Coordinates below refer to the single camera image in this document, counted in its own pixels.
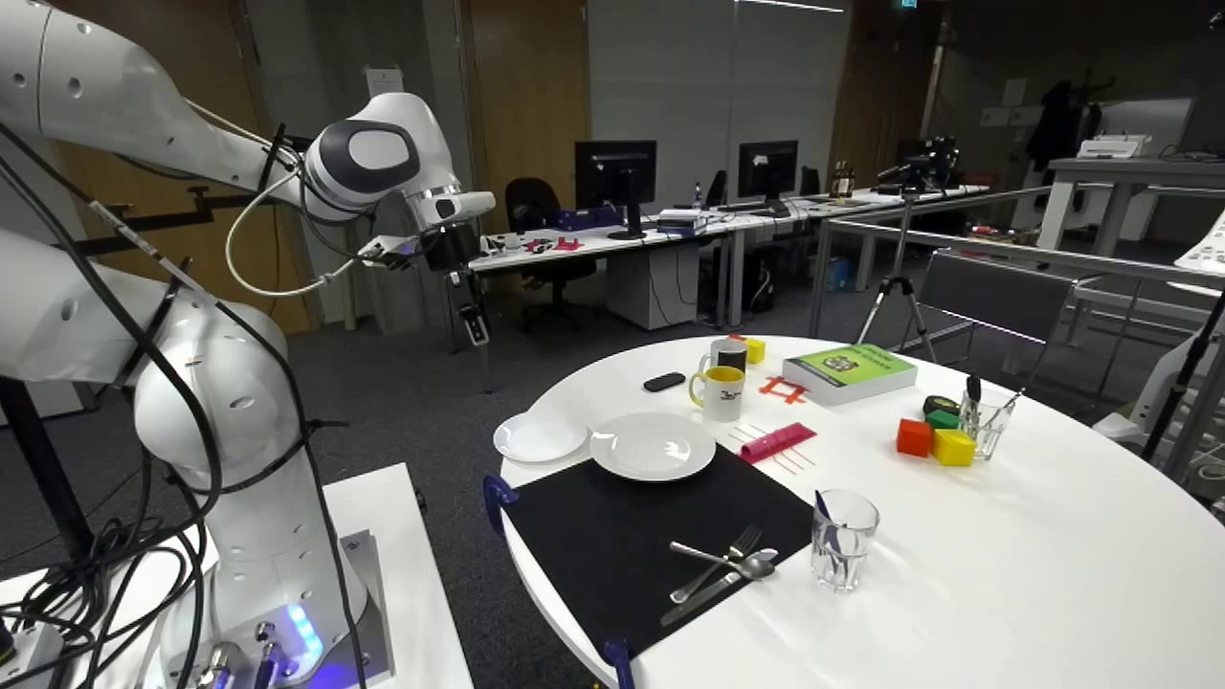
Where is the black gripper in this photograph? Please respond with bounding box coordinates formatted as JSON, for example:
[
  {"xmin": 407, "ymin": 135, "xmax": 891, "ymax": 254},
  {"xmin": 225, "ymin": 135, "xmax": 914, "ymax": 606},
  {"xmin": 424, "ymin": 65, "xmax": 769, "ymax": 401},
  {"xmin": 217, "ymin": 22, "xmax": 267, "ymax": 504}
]
[{"xmin": 421, "ymin": 226, "xmax": 489, "ymax": 347}]

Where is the white ceramic plate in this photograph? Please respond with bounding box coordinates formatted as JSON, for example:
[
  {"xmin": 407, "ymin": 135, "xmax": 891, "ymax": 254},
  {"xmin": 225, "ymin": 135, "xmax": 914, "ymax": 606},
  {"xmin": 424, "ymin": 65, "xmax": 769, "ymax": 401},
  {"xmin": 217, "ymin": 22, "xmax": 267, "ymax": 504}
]
[{"xmin": 590, "ymin": 413, "xmax": 717, "ymax": 484}]

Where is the white robot base platform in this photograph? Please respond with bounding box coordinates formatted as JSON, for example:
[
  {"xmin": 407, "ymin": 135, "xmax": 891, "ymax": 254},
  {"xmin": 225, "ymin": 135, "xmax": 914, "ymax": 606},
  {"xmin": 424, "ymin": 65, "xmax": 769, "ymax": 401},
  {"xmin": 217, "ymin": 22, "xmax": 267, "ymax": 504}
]
[{"xmin": 0, "ymin": 464, "xmax": 472, "ymax": 689}]

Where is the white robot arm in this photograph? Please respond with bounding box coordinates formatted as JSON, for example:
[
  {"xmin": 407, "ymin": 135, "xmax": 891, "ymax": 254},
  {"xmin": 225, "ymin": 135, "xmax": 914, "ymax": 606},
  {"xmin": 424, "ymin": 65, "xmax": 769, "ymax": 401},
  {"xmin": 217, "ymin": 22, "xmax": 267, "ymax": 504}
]
[{"xmin": 0, "ymin": 0, "xmax": 495, "ymax": 684}]

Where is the flat white paper plate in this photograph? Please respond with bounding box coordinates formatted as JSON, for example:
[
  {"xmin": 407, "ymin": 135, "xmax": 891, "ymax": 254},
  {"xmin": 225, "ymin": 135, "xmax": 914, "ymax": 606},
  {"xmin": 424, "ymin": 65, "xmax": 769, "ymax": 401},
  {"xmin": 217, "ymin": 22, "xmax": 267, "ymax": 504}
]
[{"xmin": 495, "ymin": 413, "xmax": 585, "ymax": 464}]

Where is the black mat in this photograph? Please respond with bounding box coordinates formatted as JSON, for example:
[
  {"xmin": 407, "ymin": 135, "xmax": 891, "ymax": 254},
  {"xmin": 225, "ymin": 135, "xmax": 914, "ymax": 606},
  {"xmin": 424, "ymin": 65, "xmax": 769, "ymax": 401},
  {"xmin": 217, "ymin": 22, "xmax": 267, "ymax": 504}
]
[{"xmin": 503, "ymin": 447, "xmax": 812, "ymax": 655}]

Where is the left computer monitor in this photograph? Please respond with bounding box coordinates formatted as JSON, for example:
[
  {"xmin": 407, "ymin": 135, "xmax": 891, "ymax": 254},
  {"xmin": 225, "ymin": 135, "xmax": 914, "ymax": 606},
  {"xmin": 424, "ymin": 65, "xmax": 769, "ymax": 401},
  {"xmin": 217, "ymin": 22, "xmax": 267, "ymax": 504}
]
[{"xmin": 576, "ymin": 142, "xmax": 658, "ymax": 239}]

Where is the computer monitor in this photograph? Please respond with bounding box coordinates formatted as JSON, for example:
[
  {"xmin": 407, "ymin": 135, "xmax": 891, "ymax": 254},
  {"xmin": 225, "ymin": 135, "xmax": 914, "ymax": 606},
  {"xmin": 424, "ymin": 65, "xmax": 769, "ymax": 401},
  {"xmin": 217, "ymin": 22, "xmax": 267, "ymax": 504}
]
[
  {"xmin": 740, "ymin": 142, "xmax": 800, "ymax": 216},
  {"xmin": 576, "ymin": 142, "xmax": 658, "ymax": 239}
]

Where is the long white desk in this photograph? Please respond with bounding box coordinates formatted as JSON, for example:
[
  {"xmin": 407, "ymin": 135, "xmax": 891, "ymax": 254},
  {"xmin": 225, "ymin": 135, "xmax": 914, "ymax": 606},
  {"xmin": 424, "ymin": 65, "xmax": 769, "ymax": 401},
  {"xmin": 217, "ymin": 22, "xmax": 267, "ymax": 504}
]
[{"xmin": 467, "ymin": 185, "xmax": 989, "ymax": 320}]

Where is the yellow and white mug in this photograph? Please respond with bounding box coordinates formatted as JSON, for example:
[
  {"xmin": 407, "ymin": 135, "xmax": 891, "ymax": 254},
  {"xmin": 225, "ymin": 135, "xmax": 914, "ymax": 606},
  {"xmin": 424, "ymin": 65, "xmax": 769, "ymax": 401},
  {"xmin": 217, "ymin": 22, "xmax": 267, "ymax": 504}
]
[{"xmin": 691, "ymin": 362, "xmax": 748, "ymax": 422}]

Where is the right computer monitor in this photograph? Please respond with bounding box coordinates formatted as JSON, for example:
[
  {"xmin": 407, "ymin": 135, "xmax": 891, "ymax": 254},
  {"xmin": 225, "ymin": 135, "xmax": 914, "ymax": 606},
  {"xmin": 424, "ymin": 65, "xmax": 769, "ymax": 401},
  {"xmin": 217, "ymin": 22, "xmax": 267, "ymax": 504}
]
[{"xmin": 740, "ymin": 142, "xmax": 800, "ymax": 216}]

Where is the pink rectangular block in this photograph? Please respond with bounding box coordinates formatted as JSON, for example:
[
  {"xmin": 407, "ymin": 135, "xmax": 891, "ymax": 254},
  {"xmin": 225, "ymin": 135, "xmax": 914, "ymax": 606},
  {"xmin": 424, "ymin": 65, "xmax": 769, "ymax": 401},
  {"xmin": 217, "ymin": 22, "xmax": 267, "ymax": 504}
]
[{"xmin": 740, "ymin": 422, "xmax": 814, "ymax": 464}]

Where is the green book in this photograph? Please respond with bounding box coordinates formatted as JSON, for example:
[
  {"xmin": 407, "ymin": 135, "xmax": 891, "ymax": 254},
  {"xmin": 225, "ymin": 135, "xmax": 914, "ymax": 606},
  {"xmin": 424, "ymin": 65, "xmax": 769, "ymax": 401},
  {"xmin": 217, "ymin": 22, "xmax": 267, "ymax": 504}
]
[{"xmin": 781, "ymin": 343, "xmax": 918, "ymax": 406}]

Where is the silver spoon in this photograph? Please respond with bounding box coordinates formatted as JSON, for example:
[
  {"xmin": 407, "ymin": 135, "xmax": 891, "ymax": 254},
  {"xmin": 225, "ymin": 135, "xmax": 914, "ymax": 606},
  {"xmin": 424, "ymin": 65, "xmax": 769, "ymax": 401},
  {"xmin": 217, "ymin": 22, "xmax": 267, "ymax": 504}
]
[{"xmin": 670, "ymin": 538, "xmax": 777, "ymax": 577}]

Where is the clear drinking glass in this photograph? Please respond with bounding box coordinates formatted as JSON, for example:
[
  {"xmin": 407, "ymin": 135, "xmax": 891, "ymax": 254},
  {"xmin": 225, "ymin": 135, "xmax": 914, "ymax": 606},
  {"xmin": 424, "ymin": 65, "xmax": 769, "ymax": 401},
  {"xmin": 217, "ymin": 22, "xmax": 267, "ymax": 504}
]
[{"xmin": 812, "ymin": 491, "xmax": 880, "ymax": 593}]

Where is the red cube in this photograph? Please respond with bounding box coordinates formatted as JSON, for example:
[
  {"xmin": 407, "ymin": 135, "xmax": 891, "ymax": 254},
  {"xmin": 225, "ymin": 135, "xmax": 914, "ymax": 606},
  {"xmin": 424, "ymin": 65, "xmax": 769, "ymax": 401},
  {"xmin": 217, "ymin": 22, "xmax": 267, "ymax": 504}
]
[{"xmin": 897, "ymin": 419, "xmax": 934, "ymax": 457}]

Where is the green round object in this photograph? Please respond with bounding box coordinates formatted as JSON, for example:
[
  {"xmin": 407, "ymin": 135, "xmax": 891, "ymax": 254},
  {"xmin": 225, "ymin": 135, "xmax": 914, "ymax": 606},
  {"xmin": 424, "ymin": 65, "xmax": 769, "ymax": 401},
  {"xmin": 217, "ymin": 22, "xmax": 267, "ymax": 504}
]
[{"xmin": 924, "ymin": 394, "xmax": 960, "ymax": 427}]

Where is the yellow cube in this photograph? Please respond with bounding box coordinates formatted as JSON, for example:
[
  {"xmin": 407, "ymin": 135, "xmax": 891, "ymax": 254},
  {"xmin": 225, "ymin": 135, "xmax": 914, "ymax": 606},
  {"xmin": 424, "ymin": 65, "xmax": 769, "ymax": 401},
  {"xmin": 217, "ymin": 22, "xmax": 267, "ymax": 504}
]
[{"xmin": 932, "ymin": 427, "xmax": 977, "ymax": 468}]

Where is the clear glass with pens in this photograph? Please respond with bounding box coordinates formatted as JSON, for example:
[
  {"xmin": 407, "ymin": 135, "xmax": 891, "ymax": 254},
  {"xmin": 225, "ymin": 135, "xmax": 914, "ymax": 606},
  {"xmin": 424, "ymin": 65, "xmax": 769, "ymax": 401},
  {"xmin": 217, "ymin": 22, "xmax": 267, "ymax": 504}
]
[{"xmin": 957, "ymin": 376, "xmax": 1017, "ymax": 464}]

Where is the round white table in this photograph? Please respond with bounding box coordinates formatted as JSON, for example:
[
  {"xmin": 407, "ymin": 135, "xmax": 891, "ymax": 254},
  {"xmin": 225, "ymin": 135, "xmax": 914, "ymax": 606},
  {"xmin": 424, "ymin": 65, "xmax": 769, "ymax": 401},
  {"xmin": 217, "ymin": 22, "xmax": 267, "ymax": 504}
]
[{"xmin": 498, "ymin": 332, "xmax": 1225, "ymax": 689}]

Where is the red plastic frame piece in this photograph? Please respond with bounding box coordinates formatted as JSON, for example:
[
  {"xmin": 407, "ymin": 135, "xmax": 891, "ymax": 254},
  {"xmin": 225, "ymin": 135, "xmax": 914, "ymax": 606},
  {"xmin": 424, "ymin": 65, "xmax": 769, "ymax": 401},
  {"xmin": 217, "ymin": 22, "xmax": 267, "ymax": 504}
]
[{"xmin": 760, "ymin": 376, "xmax": 809, "ymax": 406}]

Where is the camera tripod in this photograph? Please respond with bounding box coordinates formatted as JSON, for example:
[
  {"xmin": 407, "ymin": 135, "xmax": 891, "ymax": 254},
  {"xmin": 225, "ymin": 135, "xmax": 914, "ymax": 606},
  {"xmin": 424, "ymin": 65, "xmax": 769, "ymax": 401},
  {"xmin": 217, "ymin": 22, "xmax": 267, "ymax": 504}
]
[{"xmin": 859, "ymin": 137, "xmax": 960, "ymax": 347}]

